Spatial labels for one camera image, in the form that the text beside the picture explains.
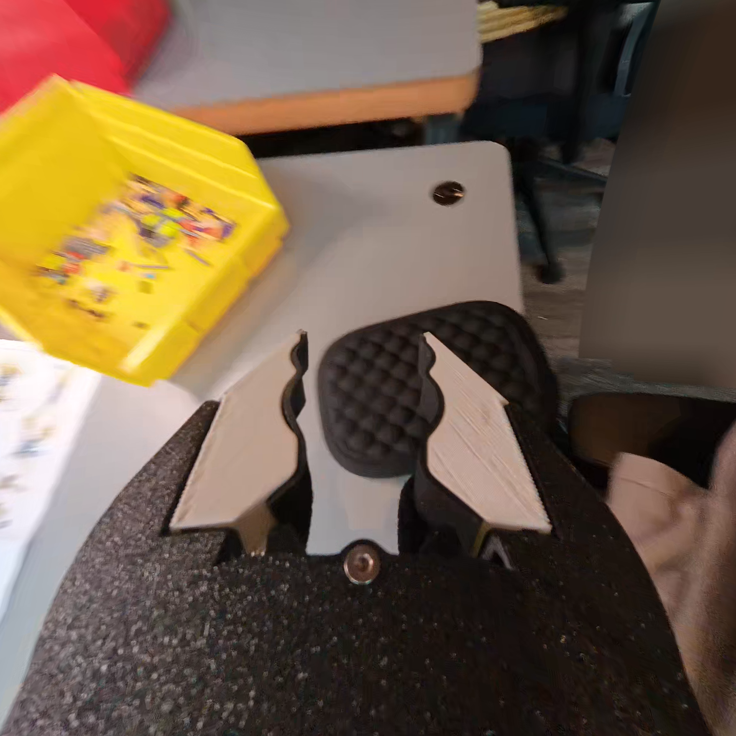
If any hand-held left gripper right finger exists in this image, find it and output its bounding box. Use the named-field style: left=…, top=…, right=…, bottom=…
left=411, top=331, right=554, bottom=557

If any grey desk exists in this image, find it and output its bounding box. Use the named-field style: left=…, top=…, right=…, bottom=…
left=0, top=141, right=525, bottom=708

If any dark office chair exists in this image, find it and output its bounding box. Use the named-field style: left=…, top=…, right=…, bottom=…
left=466, top=0, right=662, bottom=285

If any printed instruction sheet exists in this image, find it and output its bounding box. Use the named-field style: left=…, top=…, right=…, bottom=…
left=0, top=339, right=104, bottom=624

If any person's beige shirt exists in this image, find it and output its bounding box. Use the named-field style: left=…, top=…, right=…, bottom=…
left=606, top=420, right=736, bottom=736

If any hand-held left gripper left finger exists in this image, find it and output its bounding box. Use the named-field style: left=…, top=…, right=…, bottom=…
left=168, top=329, right=311, bottom=555

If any grey table with wooden edge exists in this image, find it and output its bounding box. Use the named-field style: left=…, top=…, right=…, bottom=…
left=132, top=0, right=483, bottom=136

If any yellow plastic bin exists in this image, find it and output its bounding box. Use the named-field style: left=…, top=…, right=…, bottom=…
left=0, top=74, right=290, bottom=387

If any red plastic bin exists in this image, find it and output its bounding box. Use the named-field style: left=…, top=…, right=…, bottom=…
left=0, top=0, right=173, bottom=113

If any pile of colourful toy pieces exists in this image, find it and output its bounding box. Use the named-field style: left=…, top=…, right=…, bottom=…
left=34, top=172, right=238, bottom=331

